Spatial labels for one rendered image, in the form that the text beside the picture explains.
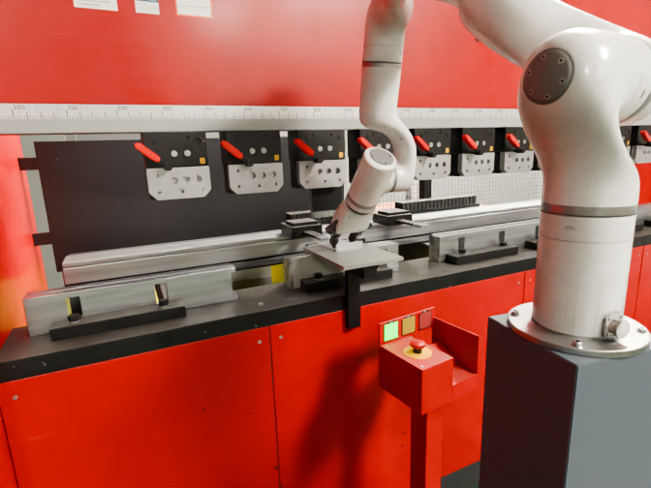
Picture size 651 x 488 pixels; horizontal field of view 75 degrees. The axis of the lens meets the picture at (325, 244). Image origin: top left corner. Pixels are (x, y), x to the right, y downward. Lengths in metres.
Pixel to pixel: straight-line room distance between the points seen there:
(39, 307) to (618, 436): 1.17
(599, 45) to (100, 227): 1.51
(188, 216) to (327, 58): 0.80
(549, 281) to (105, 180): 1.42
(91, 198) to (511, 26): 1.38
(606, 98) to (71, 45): 1.01
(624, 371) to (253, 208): 1.38
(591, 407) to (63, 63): 1.17
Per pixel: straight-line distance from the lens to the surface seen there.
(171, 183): 1.13
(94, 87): 1.14
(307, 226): 1.50
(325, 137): 1.25
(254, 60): 1.20
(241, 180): 1.16
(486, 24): 0.79
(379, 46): 1.01
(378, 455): 1.56
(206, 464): 1.31
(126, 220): 1.69
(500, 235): 1.77
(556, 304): 0.71
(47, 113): 1.14
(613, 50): 0.64
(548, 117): 0.63
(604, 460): 0.79
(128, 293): 1.19
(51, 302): 1.20
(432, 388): 1.09
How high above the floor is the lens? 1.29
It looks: 13 degrees down
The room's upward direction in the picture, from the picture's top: 2 degrees counter-clockwise
